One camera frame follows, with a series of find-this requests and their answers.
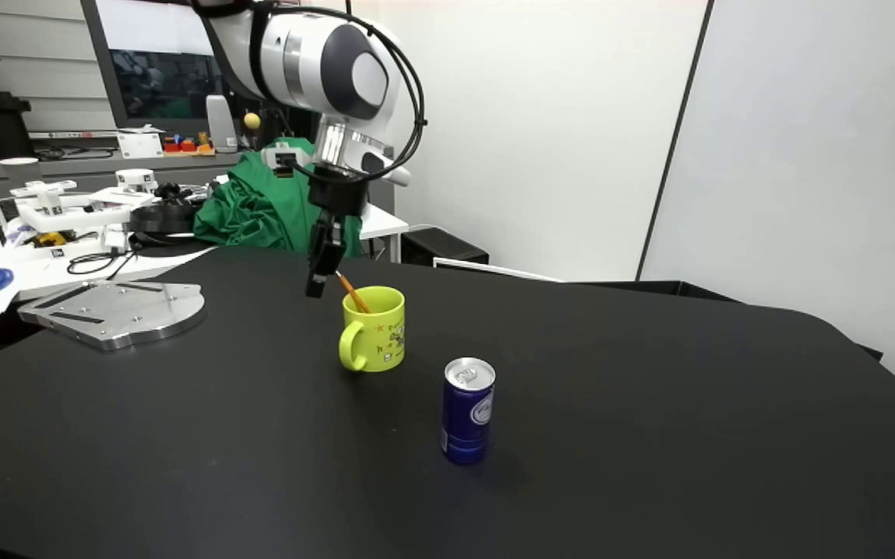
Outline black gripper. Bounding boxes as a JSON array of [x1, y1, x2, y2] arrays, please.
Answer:
[[304, 168, 366, 301]]

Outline orange-sleeved metal hex key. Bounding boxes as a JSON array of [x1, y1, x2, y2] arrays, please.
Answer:
[[331, 271, 370, 315]]

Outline yellow-green ceramic mug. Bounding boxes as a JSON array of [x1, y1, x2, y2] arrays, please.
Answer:
[[336, 284, 410, 377]]

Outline green cloth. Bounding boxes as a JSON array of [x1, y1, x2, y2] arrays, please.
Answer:
[[188, 139, 370, 261]]

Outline black box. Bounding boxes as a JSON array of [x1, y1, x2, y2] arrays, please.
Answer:
[[402, 223, 490, 271]]

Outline white cylinder container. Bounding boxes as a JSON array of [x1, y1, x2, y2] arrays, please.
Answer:
[[203, 94, 238, 155]]

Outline red orange small items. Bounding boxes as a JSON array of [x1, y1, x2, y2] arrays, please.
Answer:
[[163, 131, 218, 158]]

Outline small white plastic device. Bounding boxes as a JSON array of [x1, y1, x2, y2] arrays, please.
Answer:
[[114, 168, 163, 195]]

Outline small white box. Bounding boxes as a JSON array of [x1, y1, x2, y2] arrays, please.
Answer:
[[114, 122, 168, 162]]

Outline blue drink can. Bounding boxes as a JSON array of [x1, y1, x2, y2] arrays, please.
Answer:
[[437, 354, 501, 469]]

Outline large dark monitor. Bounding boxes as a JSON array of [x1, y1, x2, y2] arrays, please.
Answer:
[[78, 0, 263, 144]]

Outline grey counter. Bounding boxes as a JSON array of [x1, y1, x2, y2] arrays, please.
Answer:
[[0, 144, 398, 216]]

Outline white work table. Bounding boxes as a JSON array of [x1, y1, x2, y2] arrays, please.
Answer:
[[0, 175, 413, 328]]

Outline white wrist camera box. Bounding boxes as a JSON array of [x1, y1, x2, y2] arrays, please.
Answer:
[[257, 139, 318, 177]]

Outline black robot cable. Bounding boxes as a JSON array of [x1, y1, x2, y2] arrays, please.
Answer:
[[250, 5, 433, 182]]

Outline grey metal base plate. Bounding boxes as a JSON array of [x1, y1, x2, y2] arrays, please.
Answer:
[[15, 277, 208, 354]]

